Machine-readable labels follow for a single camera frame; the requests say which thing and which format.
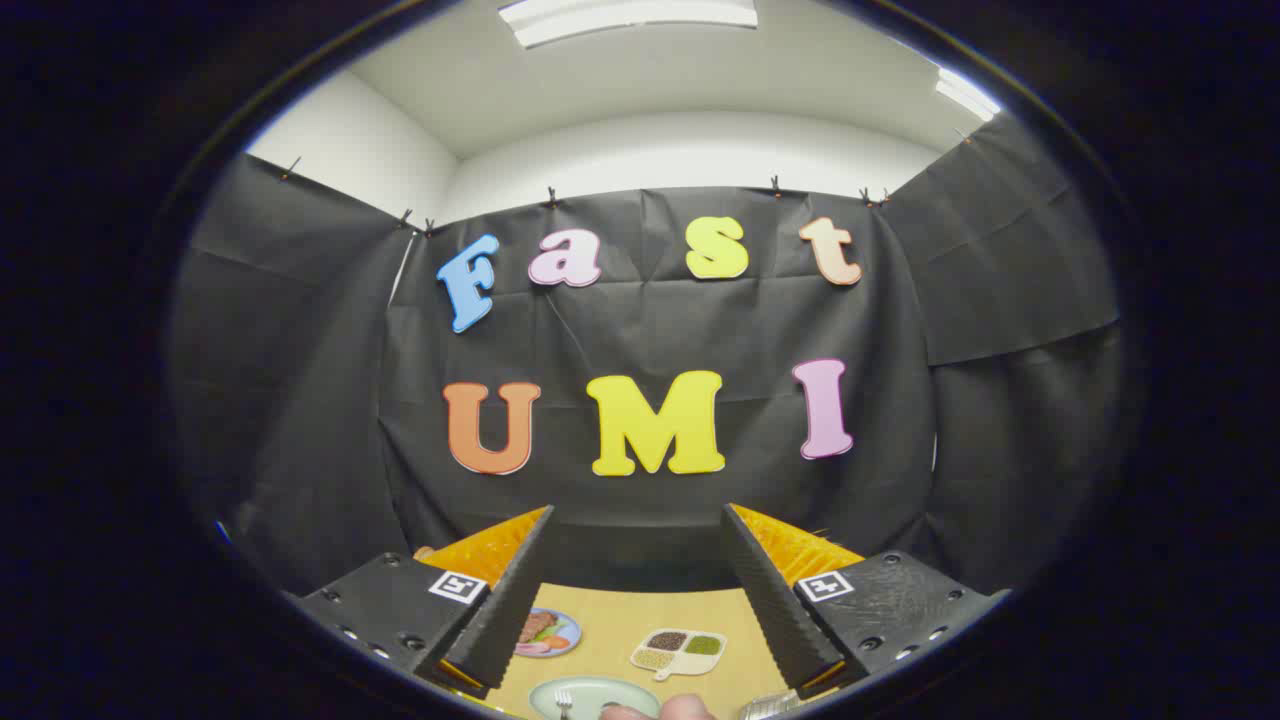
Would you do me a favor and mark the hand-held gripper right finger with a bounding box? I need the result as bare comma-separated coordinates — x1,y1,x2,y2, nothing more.
722,503,1011,701

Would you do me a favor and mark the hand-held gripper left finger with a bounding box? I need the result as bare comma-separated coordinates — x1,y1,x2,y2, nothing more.
290,505,556,701

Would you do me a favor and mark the blue plate with steak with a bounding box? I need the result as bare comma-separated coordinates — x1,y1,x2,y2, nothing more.
515,608,582,658

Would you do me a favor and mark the white divided tray with beans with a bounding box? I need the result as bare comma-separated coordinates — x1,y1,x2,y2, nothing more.
630,628,728,682

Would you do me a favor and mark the metal perforated basket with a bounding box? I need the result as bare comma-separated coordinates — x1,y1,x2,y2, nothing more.
740,690,806,720

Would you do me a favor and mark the light green plate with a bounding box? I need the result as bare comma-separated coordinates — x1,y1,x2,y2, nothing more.
528,676,663,720

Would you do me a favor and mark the small ceiling light panel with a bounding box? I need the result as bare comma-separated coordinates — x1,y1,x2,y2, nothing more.
935,68,1001,123

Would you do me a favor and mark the long ceiling light panel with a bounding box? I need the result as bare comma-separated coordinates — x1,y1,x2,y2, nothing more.
498,0,759,49

